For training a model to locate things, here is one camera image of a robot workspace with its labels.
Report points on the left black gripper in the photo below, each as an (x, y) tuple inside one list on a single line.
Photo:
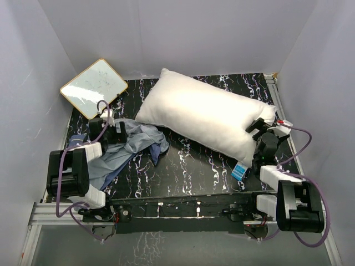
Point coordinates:
[(119, 138)]

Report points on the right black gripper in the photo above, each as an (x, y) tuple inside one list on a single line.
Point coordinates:
[(259, 124)]

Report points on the blue fish print pillowcase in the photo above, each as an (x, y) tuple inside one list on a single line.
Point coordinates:
[(104, 169)]

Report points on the white pillow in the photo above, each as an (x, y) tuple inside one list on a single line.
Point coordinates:
[(211, 116)]

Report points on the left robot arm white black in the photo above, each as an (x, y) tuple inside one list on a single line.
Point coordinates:
[(70, 172)]

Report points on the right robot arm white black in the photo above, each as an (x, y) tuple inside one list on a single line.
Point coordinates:
[(297, 204)]

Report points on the blue pillow care label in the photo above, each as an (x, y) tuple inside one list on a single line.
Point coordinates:
[(239, 171)]

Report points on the white board orange edge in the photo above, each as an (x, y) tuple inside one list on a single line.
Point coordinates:
[(97, 82)]

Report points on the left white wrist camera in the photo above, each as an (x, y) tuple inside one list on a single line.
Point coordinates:
[(107, 117)]

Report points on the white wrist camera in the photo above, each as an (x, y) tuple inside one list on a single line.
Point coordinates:
[(107, 117), (281, 128)]

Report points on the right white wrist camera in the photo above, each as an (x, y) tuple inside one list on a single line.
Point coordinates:
[(281, 128)]

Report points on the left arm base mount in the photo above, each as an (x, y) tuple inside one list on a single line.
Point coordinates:
[(108, 214)]

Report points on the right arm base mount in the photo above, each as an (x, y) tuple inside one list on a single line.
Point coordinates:
[(255, 223)]

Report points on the aluminium frame rail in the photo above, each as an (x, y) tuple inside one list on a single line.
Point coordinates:
[(180, 154)]

